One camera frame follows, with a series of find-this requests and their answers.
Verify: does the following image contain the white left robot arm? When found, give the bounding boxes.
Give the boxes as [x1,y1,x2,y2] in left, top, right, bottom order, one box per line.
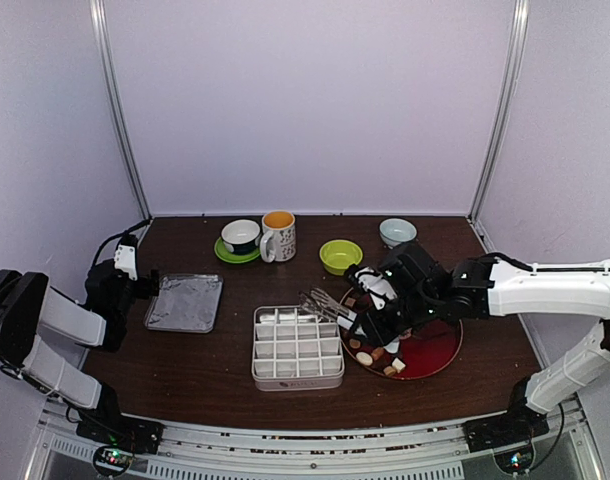
[0,233,158,444]

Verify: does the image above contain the white metal tongs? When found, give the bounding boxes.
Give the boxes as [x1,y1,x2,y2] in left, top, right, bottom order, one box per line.
[298,267,401,354]

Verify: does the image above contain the pale blue ceramic bowl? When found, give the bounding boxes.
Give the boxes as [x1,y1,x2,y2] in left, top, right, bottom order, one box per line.
[379,218,417,248]

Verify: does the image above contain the aluminium front rail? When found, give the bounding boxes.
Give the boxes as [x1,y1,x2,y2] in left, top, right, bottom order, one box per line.
[20,401,608,479]

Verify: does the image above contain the white patterned mug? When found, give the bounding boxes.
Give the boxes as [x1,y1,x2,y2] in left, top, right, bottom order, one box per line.
[259,211,296,263]

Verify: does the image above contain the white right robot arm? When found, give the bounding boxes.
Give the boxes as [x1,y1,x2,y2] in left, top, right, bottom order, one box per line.
[338,241,610,442]

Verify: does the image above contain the white cube chocolate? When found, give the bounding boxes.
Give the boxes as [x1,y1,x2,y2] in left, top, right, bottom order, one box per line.
[391,359,406,373]

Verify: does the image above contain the bunny print tin lid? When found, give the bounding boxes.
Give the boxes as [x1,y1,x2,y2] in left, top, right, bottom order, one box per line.
[144,274,224,334]

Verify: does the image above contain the red round tray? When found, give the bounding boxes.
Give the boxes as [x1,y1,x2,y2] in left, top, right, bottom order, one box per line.
[340,288,464,381]

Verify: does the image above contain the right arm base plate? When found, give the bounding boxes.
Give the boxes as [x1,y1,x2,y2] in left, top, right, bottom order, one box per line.
[463,412,549,453]

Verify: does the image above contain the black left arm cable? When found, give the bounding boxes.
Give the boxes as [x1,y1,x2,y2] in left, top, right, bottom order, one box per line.
[90,219,151,274]

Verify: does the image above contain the dark white-lined cup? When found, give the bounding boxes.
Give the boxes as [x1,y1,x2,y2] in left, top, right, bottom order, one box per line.
[220,219,261,253]

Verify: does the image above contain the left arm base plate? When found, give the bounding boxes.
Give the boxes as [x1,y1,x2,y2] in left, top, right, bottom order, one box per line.
[76,410,164,454]

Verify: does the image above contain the green saucer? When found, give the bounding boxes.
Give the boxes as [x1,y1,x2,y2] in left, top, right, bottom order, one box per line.
[214,238,261,264]

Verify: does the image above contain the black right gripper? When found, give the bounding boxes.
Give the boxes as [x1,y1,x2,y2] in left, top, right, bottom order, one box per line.
[348,291,440,349]

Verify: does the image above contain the silver divided tin box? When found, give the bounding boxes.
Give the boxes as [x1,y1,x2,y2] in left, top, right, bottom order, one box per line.
[251,306,345,392]

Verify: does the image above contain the aluminium frame post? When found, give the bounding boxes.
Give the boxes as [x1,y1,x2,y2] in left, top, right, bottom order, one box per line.
[468,0,530,224]
[89,0,151,220]

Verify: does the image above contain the lime green bowl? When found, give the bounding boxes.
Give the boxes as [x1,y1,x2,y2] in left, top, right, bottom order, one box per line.
[319,239,363,276]

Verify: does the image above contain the brown cylinder chocolate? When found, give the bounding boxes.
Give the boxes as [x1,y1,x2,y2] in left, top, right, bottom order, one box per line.
[371,348,385,360]

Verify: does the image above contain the right aluminium frame post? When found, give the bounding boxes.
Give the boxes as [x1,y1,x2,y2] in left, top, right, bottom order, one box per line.
[468,0,530,224]

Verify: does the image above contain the left aluminium frame post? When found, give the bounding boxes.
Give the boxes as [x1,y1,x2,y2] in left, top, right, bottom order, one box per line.
[89,0,151,220]

